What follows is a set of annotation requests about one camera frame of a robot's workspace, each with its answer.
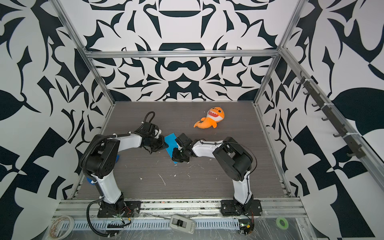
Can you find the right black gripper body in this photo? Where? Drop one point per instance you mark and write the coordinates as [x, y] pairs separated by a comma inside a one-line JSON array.
[[180, 155]]

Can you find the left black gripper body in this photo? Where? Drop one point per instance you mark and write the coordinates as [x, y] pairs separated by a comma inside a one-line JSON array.
[[157, 144]]

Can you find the blue square paper sheet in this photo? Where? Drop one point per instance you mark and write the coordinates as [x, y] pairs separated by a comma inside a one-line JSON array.
[[170, 140]]

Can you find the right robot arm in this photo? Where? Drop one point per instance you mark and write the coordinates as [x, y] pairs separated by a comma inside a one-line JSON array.
[[231, 156]]

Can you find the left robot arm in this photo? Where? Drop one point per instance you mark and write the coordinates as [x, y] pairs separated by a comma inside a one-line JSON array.
[[99, 159]]

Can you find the orange shark plush toy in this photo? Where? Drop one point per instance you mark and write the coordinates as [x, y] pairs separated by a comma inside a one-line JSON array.
[[214, 116]]

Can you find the blue round cloth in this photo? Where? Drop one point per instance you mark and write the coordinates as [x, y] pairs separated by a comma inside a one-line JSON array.
[[91, 182]]

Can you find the small black electronics board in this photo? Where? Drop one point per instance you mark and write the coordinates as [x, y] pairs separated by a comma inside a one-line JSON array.
[[246, 226]]

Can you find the green tape roll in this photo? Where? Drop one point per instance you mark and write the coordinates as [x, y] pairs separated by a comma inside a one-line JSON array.
[[282, 223]]

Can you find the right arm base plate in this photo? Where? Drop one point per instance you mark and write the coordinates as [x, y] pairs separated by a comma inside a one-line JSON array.
[[235, 208]]

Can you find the grey switch box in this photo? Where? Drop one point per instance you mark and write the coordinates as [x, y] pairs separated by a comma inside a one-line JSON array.
[[182, 224]]

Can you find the white slotted cable duct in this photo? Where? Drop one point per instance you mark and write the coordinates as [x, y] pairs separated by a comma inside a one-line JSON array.
[[157, 224]]

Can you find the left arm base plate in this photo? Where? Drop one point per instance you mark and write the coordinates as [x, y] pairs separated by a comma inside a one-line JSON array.
[[124, 209]]

